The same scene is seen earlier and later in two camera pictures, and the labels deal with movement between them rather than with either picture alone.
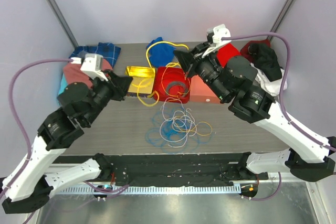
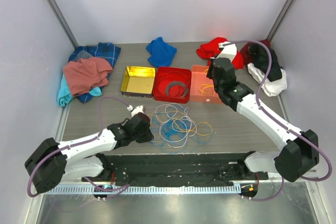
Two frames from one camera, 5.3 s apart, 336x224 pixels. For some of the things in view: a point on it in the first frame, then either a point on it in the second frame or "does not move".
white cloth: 272,87 does not move
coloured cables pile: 174,132 does not move
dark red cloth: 244,51 does not move
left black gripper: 122,84 to 148,137
